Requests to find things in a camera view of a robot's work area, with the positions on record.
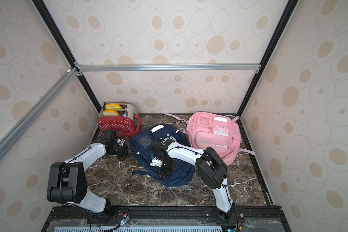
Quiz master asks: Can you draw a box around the navy blue backpack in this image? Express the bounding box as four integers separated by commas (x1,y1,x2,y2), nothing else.
130,124,195,187

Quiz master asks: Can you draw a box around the pink backpack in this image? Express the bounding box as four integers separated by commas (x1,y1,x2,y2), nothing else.
163,111,255,166

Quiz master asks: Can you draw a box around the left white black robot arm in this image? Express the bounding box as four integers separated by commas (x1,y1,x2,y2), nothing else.
46,139,129,220

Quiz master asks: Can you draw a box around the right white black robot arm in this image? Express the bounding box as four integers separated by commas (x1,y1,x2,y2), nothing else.
151,138,233,222

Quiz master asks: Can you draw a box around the red dotted toaster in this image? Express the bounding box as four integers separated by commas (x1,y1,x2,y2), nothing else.
97,102,141,137

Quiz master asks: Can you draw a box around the yellow toast slice front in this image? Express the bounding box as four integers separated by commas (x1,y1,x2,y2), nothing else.
102,110,120,117

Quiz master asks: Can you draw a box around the yellow toast slice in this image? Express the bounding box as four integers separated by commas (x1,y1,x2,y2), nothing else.
102,110,120,117
104,103,123,111

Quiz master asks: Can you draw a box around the yellow toast slice rear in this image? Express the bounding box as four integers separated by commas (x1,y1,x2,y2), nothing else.
104,103,123,111

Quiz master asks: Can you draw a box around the small green circuit board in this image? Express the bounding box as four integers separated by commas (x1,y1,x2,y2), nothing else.
119,215,130,226

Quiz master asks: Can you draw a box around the left diagonal aluminium bar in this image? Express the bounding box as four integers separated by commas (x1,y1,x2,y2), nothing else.
0,67,77,161

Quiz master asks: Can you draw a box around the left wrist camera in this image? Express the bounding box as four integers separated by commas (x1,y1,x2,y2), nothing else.
100,130,117,142

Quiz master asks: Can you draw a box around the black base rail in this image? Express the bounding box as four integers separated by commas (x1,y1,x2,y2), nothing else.
42,206,291,232

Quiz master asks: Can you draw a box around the horizontal aluminium frame bar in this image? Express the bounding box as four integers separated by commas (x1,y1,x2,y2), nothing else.
76,62,261,72

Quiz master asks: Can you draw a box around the black left corner post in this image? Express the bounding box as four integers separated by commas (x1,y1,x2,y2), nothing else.
32,0,102,113

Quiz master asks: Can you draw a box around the black corner post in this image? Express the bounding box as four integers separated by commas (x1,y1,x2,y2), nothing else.
32,0,102,113
237,0,299,116

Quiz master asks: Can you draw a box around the black right corner post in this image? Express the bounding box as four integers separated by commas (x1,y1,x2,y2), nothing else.
237,0,299,116

